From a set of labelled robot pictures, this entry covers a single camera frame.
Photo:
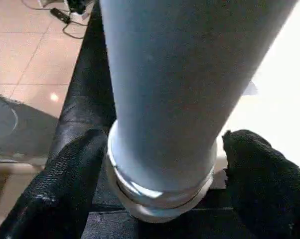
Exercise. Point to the grey floor mat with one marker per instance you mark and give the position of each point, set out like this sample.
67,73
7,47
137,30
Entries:
20,129

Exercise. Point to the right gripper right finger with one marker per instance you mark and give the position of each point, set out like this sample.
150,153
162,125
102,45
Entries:
269,189

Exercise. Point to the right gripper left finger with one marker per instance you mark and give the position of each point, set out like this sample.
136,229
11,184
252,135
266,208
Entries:
60,194

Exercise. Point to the white plastic table leg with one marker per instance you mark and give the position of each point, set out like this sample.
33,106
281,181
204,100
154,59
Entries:
180,89

